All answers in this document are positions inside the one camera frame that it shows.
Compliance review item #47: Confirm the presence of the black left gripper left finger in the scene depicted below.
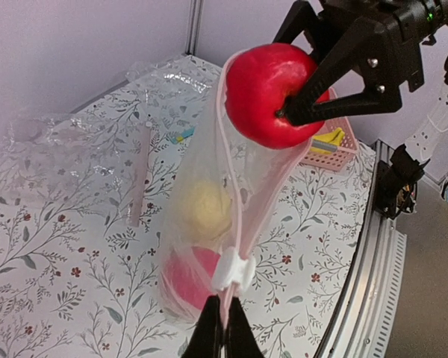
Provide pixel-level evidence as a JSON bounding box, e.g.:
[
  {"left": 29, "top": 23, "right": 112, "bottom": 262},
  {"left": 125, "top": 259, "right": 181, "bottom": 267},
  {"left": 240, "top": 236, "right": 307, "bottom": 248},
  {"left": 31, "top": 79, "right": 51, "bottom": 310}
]
[{"left": 181, "top": 295, "right": 223, "bottom": 358}]

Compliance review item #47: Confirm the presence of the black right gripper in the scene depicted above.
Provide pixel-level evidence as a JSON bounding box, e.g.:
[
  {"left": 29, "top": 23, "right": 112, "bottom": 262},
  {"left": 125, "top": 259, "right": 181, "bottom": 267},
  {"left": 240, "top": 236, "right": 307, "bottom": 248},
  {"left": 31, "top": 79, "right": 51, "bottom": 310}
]
[{"left": 272, "top": 0, "right": 448, "bottom": 128}]

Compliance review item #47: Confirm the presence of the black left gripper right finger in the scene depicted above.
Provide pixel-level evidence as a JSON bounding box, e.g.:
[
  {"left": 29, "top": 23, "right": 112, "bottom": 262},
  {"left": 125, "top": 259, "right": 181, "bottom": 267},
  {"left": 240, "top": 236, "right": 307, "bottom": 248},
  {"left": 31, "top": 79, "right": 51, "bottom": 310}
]
[{"left": 223, "top": 298, "right": 264, "bottom": 358}]

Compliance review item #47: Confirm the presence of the red toy apple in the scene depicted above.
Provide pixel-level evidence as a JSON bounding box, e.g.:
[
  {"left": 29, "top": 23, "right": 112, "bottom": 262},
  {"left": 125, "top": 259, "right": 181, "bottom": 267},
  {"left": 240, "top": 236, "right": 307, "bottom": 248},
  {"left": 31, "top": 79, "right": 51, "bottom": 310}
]
[{"left": 225, "top": 43, "right": 324, "bottom": 149}]

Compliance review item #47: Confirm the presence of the yellow toy banana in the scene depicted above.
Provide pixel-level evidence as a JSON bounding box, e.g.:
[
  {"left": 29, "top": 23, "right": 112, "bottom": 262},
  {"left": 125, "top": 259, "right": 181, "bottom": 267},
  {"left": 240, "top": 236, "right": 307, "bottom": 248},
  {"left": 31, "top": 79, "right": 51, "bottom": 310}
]
[{"left": 313, "top": 128, "right": 346, "bottom": 146}]

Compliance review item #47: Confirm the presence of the yellow toy lemon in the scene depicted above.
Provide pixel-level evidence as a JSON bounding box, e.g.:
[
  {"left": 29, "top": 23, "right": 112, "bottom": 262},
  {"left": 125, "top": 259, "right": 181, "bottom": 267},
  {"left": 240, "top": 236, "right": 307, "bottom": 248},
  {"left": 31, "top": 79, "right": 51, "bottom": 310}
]
[{"left": 185, "top": 180, "right": 231, "bottom": 242}]

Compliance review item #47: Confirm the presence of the clear zip top bag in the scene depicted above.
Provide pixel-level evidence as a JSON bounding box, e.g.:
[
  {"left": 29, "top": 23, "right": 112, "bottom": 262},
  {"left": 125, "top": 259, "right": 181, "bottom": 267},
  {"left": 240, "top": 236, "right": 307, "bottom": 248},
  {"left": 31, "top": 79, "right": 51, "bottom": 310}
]
[{"left": 158, "top": 50, "right": 311, "bottom": 325}]

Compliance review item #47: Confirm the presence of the crumpled clear bag right back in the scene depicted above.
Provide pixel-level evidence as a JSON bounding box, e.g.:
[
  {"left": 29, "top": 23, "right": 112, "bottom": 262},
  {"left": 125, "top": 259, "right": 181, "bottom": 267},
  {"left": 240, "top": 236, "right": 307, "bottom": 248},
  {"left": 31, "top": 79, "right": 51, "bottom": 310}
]
[{"left": 125, "top": 55, "right": 221, "bottom": 94}]

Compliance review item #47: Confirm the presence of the clear bag at back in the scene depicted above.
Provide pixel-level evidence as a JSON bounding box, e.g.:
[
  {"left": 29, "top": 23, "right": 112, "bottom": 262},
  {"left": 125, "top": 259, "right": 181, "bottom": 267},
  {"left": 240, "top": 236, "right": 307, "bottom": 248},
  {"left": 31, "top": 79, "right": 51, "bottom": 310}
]
[{"left": 0, "top": 110, "right": 153, "bottom": 227}]

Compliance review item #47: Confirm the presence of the pink plastic basket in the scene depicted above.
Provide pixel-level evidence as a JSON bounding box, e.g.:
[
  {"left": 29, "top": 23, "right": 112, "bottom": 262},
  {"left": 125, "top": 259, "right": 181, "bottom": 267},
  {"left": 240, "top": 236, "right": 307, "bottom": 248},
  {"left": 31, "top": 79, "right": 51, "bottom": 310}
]
[{"left": 300, "top": 87, "right": 359, "bottom": 173}]

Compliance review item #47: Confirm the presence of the blue pen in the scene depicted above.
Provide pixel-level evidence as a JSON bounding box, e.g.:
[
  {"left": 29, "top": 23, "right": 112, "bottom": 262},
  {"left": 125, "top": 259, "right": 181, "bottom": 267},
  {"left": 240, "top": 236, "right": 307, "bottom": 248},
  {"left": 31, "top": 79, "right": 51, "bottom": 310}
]
[{"left": 169, "top": 128, "right": 194, "bottom": 145}]

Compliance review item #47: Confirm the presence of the right aluminium post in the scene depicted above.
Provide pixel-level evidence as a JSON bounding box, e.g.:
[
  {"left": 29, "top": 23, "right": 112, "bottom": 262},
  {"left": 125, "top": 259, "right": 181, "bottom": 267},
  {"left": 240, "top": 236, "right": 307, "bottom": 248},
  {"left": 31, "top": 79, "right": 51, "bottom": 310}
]
[{"left": 185, "top": 0, "right": 204, "bottom": 55}]

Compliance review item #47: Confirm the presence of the aluminium front rail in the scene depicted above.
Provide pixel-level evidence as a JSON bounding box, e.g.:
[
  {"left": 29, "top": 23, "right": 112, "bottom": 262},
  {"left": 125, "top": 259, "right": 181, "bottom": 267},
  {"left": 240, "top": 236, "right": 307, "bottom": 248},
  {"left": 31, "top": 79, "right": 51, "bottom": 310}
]
[{"left": 315, "top": 141, "right": 408, "bottom": 358}]

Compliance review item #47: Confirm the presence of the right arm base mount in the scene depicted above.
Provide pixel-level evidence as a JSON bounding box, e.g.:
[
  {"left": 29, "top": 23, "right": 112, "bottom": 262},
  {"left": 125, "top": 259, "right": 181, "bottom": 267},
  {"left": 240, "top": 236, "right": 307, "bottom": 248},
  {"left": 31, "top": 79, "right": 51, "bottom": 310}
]
[{"left": 375, "top": 144, "right": 429, "bottom": 219}]

